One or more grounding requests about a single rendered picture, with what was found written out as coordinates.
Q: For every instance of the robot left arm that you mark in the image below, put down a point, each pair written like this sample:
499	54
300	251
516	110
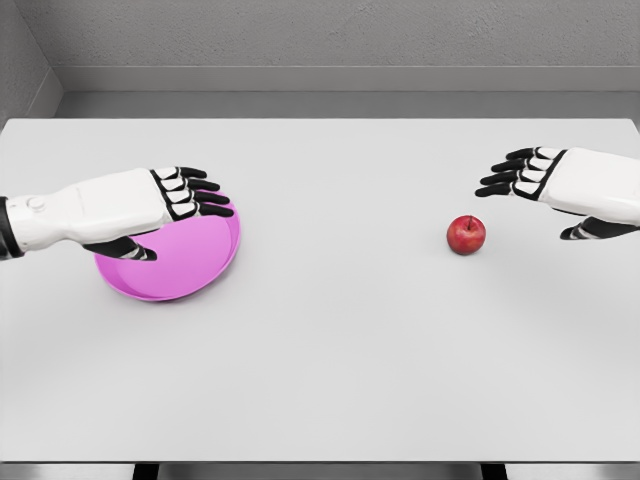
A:
30	217

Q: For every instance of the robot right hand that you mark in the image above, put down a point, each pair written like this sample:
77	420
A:
590	182

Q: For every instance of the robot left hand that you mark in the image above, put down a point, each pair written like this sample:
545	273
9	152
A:
120	205

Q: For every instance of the pink round plate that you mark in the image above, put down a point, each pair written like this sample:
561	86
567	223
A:
190	260

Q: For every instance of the red apple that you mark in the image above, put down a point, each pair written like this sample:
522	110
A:
466	235

